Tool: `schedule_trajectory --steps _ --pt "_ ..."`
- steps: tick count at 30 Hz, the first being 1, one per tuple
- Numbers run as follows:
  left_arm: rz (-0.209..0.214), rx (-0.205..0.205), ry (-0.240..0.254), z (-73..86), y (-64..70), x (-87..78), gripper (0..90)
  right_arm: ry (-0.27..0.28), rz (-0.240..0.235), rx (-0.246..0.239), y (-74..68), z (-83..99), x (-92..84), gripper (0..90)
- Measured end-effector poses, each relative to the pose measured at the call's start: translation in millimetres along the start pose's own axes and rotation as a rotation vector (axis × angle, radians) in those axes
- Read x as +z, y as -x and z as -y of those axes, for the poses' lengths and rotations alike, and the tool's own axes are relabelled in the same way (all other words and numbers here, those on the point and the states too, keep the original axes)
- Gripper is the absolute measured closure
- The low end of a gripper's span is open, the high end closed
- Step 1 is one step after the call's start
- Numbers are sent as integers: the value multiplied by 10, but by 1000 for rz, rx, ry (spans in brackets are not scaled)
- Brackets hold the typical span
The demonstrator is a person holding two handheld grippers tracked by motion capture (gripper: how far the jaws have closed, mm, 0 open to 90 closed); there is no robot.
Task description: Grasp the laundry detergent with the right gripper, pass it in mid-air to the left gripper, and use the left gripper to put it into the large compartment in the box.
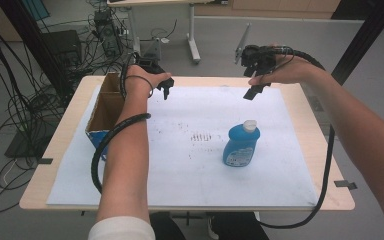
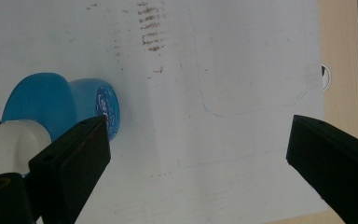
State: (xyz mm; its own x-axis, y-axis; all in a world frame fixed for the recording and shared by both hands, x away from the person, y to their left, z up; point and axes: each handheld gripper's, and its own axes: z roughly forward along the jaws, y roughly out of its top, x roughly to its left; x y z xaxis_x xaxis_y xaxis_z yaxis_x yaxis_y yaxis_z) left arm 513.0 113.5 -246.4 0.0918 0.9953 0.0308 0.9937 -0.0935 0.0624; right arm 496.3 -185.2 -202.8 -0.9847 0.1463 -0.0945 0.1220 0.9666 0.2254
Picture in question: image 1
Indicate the person's right hand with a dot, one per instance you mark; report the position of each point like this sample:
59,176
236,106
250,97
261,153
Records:
293,71

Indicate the white paper mat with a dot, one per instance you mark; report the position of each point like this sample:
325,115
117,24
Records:
186,180

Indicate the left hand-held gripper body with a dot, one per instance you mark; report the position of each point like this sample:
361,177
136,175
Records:
148,63

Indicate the person's left hand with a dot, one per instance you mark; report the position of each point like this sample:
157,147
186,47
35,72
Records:
140,83

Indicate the white left sleeve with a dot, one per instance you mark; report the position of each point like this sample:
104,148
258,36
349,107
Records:
121,230

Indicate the person's left leg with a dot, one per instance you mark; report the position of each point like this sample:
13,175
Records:
166,230

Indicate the black wrist band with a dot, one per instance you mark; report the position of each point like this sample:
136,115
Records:
146,80

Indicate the white desk with metal legs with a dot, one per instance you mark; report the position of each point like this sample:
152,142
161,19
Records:
192,36

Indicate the grey computer tower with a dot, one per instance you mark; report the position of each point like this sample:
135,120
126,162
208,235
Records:
108,33

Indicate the black equipment case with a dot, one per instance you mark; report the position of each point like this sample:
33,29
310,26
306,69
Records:
63,46

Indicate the white shoe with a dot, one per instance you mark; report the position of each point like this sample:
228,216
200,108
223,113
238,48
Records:
212,230

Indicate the black metal post with base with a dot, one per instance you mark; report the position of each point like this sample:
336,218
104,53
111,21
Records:
363,41

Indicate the black tape strip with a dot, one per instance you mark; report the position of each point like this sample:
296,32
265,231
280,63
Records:
45,161
345,184

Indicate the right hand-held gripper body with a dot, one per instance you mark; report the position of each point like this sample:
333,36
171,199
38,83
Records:
258,58

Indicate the person's right leg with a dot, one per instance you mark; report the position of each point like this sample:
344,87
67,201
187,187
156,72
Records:
240,228

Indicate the blue cardboard box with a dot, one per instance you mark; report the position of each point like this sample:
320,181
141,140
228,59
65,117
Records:
108,106

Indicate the wooden cabinets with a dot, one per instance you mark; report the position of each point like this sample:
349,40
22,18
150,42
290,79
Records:
273,8

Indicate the person's leg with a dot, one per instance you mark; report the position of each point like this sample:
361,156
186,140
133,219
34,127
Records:
166,230
240,228

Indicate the blue bottle with white cap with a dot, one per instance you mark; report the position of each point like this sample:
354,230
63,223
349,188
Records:
240,146

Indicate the black floor plate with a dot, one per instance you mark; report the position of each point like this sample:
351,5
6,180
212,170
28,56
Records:
23,146

